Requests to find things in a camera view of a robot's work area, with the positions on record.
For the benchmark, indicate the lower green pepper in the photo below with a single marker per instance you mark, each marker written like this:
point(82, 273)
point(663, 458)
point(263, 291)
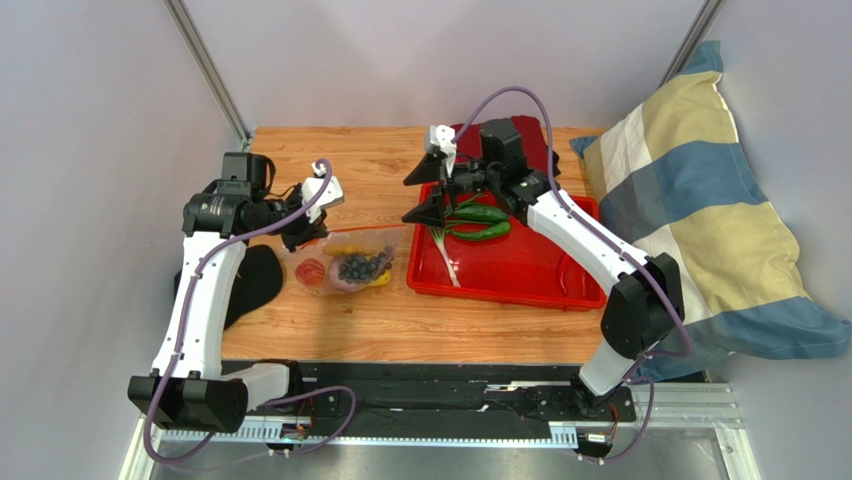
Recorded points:
point(489, 232)

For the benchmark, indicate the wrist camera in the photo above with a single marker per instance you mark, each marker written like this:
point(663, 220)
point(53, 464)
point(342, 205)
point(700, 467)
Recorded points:
point(440, 140)
point(323, 190)

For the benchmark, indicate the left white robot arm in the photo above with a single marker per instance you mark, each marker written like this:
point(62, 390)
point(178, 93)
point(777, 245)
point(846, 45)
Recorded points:
point(185, 388)

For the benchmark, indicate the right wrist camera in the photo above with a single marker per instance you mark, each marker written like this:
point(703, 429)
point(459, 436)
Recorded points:
point(440, 140)

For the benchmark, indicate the yellow ginger root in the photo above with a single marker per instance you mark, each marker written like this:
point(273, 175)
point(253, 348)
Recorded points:
point(342, 250)

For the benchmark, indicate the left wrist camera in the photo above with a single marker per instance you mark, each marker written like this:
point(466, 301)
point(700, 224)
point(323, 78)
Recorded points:
point(323, 190)

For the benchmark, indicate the black grape bunch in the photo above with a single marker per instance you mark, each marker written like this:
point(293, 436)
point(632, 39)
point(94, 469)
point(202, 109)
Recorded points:
point(368, 265)

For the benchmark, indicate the red orange tomato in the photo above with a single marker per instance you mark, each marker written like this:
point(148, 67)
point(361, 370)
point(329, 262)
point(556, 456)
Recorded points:
point(311, 272)

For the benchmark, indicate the purple onion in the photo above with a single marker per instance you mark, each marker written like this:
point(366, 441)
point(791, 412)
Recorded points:
point(347, 284)

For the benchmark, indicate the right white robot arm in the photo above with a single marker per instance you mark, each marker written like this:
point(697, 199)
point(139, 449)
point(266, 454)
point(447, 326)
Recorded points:
point(644, 293)

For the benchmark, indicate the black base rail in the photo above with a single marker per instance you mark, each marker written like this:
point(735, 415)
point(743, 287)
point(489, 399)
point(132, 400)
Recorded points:
point(428, 401)

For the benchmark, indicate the upper green cucumber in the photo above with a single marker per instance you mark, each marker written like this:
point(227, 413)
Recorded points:
point(482, 213)

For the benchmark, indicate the red plastic tray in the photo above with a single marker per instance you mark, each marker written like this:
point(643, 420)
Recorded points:
point(520, 268)

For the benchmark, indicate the striped pillow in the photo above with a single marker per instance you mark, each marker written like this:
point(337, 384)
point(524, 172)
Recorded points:
point(672, 177)

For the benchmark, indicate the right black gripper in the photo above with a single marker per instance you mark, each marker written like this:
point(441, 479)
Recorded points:
point(446, 192)

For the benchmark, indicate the dark red folded cloth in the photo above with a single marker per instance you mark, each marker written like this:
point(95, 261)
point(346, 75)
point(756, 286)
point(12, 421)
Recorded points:
point(534, 142)

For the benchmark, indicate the clear zip top bag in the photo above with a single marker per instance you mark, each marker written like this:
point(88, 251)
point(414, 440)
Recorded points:
point(367, 238)

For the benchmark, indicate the red chili pepper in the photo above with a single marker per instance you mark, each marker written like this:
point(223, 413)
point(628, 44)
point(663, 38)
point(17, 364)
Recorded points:
point(564, 282)

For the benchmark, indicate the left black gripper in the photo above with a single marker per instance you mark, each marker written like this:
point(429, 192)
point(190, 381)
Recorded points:
point(313, 231)

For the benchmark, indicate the black cap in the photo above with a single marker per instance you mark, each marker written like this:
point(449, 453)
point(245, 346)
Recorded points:
point(259, 279)

